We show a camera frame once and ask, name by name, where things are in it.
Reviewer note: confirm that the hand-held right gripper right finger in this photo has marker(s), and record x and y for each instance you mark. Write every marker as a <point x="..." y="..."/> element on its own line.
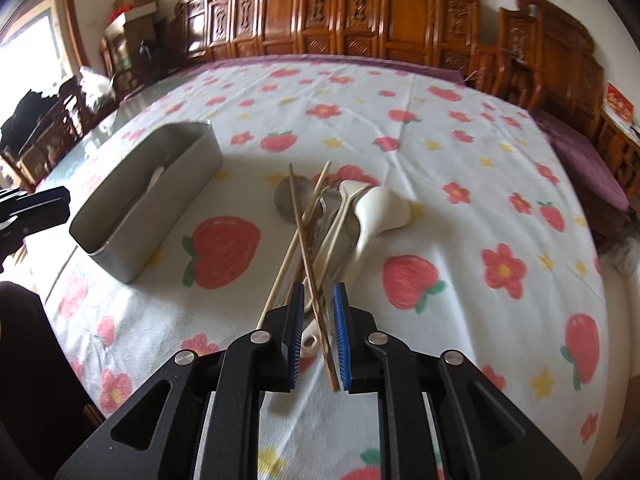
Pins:
<point x="341" y="345"/>

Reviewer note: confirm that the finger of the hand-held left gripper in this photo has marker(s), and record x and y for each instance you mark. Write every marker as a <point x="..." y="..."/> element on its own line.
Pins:
<point x="35" y="207"/>

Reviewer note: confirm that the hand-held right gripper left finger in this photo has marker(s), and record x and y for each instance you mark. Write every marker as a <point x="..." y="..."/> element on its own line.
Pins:
<point x="297" y="340"/>

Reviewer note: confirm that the light bamboo chopstick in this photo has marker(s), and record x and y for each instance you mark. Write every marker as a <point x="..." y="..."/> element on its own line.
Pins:
<point x="279" y="280"/>

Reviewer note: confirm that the metal utensil box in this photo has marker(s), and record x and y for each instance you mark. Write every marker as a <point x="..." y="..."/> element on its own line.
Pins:
<point x="135" y="230"/>

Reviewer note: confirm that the brown wooden chopstick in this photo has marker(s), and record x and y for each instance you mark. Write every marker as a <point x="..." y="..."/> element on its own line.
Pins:
<point x="305" y="237"/>

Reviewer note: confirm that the metal fork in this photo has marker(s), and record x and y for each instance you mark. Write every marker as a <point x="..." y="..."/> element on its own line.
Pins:
<point x="325" y="202"/>

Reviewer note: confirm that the round metal spoon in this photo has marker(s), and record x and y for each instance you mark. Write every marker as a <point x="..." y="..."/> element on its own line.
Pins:
<point x="287" y="200"/>

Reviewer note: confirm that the large white soup spoon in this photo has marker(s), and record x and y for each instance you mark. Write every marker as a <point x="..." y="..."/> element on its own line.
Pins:
<point x="385" y="207"/>

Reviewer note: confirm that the slender white spoon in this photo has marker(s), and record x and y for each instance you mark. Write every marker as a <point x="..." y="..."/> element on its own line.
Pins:
<point x="350" y="189"/>

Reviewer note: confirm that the dark wooden chair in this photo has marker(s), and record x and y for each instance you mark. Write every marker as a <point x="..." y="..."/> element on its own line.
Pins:
<point x="45" y="130"/>

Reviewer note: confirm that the strawberry flower printed tablecloth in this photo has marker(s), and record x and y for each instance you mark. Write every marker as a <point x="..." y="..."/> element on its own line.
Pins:
<point x="450" y="310"/>

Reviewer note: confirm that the clear plastic bag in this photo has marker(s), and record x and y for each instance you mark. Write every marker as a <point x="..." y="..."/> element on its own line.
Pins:
<point x="97" y="87"/>

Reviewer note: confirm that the bright window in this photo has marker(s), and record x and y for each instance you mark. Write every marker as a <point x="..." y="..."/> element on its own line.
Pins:
<point x="30" y="45"/>

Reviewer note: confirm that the person's dark clothing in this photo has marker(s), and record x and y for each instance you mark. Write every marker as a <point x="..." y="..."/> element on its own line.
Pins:
<point x="25" y="370"/>

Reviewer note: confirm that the grey fluffy thing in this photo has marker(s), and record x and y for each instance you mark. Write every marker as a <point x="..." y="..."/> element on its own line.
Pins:
<point x="627" y="255"/>

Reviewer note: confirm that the purple armchair cushion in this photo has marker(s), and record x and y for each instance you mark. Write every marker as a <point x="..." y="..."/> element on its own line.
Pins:
<point x="585" y="160"/>

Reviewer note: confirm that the long carved wooden bench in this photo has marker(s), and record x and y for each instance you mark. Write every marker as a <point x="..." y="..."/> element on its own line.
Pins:
<point x="410" y="15"/>

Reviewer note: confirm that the wooden side table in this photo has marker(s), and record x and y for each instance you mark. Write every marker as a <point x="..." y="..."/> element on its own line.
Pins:
<point x="620" y="150"/>

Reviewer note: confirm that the red card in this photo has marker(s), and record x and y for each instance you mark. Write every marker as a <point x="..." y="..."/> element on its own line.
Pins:
<point x="620" y="102"/>

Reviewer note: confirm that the carved wooden armchair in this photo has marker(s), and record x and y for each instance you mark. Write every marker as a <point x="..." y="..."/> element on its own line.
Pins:
<point x="560" y="45"/>

